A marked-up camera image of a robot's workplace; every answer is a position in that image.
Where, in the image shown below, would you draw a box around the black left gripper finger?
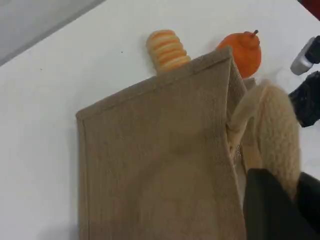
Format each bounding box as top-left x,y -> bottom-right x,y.
296,171 -> 320,232
243,167 -> 320,240

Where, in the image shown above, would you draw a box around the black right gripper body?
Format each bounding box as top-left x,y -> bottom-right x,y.
288,70 -> 320,128

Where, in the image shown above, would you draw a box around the brown jute bag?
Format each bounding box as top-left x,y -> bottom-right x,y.
75,45 -> 302,240

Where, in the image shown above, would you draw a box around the orange pear-shaped fruit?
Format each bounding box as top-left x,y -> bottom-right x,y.
215,29 -> 263,79

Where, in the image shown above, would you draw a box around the striped orange bread roll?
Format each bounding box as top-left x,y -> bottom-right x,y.
145,29 -> 192,74

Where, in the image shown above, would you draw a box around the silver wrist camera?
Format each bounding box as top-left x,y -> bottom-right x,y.
289,37 -> 314,76

